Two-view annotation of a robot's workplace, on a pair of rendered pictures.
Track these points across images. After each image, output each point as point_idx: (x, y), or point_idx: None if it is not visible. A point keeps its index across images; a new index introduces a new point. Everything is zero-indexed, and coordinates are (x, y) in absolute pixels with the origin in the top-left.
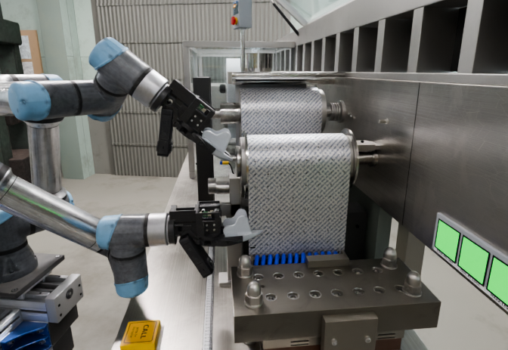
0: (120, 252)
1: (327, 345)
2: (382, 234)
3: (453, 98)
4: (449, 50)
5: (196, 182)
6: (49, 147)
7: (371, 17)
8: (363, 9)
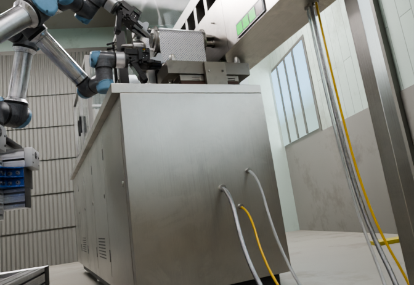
0: (103, 63)
1: (207, 72)
2: None
3: None
4: None
5: None
6: (28, 66)
7: None
8: None
